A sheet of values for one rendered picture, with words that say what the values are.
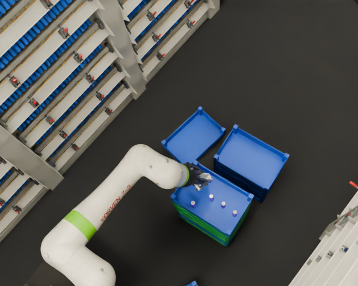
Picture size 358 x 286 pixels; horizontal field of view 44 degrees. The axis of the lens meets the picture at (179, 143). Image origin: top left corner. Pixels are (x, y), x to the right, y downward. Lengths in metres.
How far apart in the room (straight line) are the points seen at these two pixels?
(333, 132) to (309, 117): 0.15
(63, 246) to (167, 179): 0.41
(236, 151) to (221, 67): 0.66
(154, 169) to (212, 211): 0.49
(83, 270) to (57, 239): 0.14
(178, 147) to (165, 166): 0.93
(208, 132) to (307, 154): 0.55
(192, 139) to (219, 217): 0.66
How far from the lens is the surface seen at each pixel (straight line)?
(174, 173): 1.56
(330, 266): 1.65
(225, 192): 2.00
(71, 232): 1.53
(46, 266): 2.13
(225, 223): 1.97
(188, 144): 2.49
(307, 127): 2.57
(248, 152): 2.22
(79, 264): 1.49
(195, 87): 2.63
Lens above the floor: 2.35
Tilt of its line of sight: 70 degrees down
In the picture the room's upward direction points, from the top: 13 degrees counter-clockwise
